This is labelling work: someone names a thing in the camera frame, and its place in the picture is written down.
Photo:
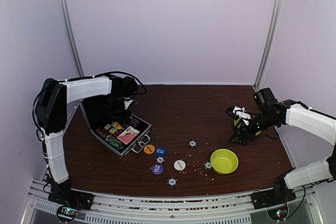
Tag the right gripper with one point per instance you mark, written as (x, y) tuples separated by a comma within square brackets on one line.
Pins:
[(242, 129)]

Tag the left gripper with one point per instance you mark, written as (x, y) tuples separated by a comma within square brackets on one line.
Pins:
[(122, 118)]

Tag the blue gold card deck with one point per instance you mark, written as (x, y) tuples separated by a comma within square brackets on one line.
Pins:
[(113, 127)]

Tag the aluminium poker case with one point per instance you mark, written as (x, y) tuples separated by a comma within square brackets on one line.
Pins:
[(96, 121)]

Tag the orange big blind button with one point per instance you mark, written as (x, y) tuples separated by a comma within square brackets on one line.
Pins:
[(149, 149)]

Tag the blue small blind button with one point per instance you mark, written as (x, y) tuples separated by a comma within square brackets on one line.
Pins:
[(160, 151)]

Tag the purple 500 chip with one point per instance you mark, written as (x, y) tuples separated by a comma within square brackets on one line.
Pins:
[(192, 144), (160, 160), (172, 181)]

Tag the white dealer button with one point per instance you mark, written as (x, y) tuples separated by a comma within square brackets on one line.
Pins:
[(179, 165)]

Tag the purple button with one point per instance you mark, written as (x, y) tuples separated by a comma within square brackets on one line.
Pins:
[(157, 169)]

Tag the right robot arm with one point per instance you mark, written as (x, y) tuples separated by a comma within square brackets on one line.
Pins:
[(293, 114)]

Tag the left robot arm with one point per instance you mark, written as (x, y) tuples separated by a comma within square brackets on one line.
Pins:
[(105, 99)]

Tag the green plate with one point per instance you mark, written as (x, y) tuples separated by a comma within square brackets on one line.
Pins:
[(236, 124)]

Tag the pink playing card deck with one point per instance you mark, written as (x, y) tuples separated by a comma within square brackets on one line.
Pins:
[(128, 135)]

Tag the green bowl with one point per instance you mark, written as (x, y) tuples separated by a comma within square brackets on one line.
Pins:
[(224, 161)]

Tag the green poker chip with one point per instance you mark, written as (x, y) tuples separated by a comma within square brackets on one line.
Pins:
[(208, 165)]

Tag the purple 500 chip front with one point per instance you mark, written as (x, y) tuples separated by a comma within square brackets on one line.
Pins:
[(172, 181)]

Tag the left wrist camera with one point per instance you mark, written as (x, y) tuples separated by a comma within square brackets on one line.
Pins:
[(127, 103)]

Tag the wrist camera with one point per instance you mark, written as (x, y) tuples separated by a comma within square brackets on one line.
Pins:
[(236, 112), (127, 103)]

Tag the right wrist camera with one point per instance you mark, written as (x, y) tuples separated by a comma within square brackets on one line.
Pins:
[(236, 112)]

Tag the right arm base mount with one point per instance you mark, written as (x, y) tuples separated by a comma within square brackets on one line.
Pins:
[(276, 199)]

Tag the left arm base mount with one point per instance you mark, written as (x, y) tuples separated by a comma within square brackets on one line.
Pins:
[(69, 200)]

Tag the left frame post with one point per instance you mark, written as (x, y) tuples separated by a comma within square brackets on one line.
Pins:
[(71, 38)]

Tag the frame post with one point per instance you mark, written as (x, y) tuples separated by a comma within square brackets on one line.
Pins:
[(269, 44), (71, 38)]

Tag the right frame post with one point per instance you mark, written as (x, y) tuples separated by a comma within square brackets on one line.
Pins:
[(269, 44)]

